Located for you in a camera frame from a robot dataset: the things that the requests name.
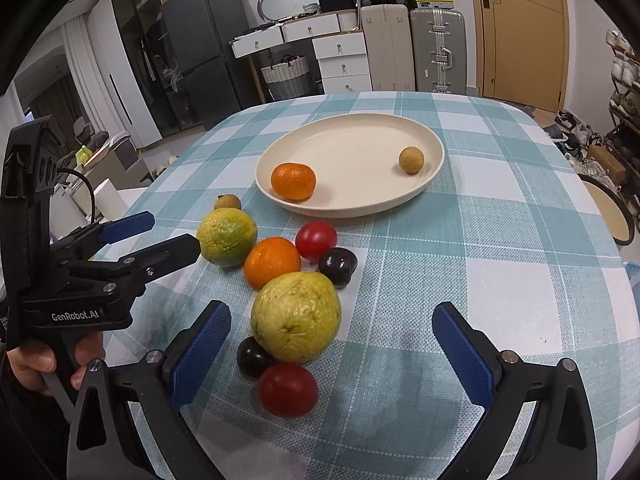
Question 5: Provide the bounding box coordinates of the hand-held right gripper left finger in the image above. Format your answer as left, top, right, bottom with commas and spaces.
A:
66, 300, 233, 480

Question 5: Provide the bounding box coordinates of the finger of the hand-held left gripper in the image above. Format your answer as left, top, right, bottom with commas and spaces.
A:
90, 234, 202, 292
65, 211, 155, 257

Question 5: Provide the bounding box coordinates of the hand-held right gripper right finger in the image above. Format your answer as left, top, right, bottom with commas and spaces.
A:
431, 302, 598, 480

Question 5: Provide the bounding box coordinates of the dark purple plum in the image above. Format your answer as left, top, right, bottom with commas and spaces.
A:
236, 336, 278, 379
318, 248, 358, 289

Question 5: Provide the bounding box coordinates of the green yellow orange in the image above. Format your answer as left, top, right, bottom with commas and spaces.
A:
196, 208, 258, 267

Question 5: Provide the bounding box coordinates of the red tomato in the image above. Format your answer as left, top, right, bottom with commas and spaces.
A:
257, 362, 320, 419
295, 221, 338, 263

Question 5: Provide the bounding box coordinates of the yellow-green citrus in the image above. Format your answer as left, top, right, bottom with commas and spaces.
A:
250, 272, 343, 365

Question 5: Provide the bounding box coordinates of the bright orange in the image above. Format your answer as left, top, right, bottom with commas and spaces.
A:
244, 236, 302, 292

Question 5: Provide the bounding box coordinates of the cream round plate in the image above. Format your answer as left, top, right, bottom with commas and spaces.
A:
255, 114, 446, 218

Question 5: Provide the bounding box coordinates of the person's left forearm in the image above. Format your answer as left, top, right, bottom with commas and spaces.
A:
0, 375, 71, 480

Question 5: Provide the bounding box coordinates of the person's left hand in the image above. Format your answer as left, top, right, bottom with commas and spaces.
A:
6, 332, 107, 403

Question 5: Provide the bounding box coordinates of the white box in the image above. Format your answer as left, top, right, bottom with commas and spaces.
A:
92, 182, 132, 221

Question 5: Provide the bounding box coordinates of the teal checked tablecloth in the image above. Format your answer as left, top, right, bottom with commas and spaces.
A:
67, 91, 640, 480

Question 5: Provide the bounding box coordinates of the small mandarin orange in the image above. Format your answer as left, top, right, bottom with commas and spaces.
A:
270, 162, 317, 201

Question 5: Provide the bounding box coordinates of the white tall cabinet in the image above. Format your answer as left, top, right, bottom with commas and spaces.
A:
87, 0, 181, 148

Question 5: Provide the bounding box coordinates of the dark grey fridge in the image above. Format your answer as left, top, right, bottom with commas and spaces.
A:
160, 0, 261, 128

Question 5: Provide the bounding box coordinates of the tan round longan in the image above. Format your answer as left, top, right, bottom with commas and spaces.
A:
398, 146, 425, 175

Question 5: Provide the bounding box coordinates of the round wooden stool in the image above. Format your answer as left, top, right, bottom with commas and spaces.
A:
575, 172, 637, 248

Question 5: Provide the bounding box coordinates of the grey wicker basket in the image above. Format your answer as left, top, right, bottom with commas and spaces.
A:
260, 55, 313, 101

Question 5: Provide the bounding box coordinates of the pile of shoes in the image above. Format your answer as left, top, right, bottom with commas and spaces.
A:
541, 109, 608, 162

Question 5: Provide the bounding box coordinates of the white drawer dresser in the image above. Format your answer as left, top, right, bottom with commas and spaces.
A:
230, 10, 373, 103

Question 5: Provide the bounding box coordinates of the beige suitcase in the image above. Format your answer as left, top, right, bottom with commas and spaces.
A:
360, 4, 417, 92

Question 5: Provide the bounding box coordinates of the silver suitcase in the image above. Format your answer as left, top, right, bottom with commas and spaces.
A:
410, 7, 468, 95

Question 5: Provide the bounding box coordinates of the wooden shoe rack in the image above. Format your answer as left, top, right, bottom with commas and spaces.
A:
604, 29, 640, 173

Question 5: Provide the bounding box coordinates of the wooden door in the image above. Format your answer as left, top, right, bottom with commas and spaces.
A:
467, 0, 571, 113

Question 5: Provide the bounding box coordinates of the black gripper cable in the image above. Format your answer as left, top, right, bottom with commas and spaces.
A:
56, 167, 99, 222

